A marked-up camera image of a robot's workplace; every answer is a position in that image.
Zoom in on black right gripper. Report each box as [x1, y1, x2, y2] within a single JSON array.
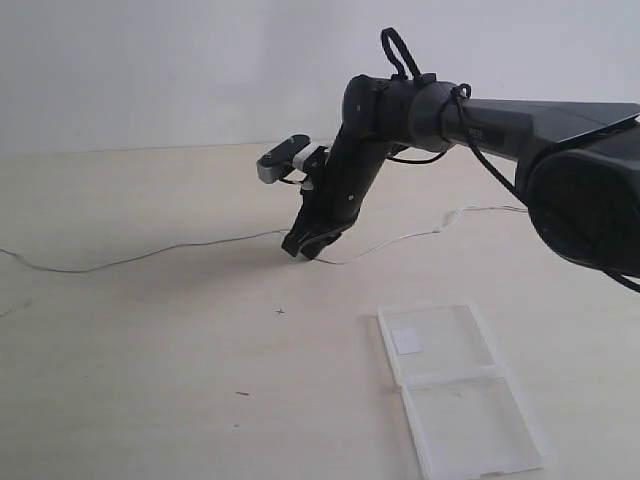
[[281, 127, 392, 260]]

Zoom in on white wired earphones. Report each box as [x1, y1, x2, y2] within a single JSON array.
[[1, 204, 527, 275]]

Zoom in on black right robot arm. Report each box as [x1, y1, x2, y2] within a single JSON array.
[[282, 75, 639, 280]]

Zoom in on clear plastic hinged case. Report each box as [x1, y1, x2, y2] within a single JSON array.
[[378, 300, 552, 479]]

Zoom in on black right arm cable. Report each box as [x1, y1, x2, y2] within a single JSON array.
[[380, 27, 640, 296]]

